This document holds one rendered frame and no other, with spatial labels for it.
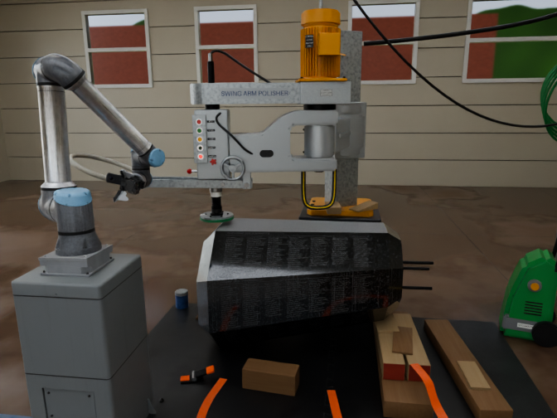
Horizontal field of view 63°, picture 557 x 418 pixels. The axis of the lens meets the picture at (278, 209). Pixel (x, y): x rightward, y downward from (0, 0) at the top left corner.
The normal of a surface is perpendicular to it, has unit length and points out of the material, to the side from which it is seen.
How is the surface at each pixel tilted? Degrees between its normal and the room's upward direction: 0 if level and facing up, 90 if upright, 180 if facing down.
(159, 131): 90
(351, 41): 90
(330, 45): 90
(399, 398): 0
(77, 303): 90
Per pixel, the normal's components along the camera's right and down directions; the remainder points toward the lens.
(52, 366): -0.14, 0.22
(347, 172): 0.36, 0.21
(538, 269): -0.40, 0.21
